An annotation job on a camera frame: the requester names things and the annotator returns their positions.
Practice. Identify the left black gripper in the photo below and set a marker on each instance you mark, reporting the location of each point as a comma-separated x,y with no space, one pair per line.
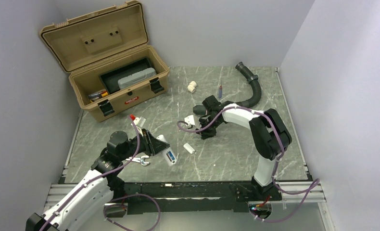
152,145

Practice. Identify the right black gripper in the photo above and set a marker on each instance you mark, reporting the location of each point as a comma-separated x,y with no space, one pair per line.
205,134

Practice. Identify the white remote control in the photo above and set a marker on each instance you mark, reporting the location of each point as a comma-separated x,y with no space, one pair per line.
165,151

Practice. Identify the blue battery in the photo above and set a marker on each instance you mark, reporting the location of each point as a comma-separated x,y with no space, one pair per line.
171,156

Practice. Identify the white battery cover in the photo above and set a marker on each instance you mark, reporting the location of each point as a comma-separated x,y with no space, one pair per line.
189,148

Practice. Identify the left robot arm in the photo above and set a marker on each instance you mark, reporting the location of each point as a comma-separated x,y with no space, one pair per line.
100,184

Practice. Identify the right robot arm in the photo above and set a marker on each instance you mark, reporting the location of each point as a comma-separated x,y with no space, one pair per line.
270,135

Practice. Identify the silver open-end wrench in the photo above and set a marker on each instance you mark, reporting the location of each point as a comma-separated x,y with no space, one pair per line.
141,160

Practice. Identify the white pipe fitting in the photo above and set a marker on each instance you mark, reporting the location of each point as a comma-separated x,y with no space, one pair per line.
192,86

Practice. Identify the grey plastic case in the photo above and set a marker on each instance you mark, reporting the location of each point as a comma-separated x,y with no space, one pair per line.
136,78

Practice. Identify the orange black tool in toolbox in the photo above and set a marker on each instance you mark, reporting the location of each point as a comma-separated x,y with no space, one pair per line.
98,95

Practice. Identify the black tray in toolbox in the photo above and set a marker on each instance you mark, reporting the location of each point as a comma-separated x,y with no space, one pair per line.
110,79

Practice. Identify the tan plastic toolbox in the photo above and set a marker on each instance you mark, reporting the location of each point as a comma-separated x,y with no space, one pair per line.
95,43

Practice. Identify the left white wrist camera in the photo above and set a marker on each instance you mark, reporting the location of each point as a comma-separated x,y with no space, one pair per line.
139,122

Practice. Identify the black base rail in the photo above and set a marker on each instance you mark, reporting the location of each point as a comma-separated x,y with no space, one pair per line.
193,196

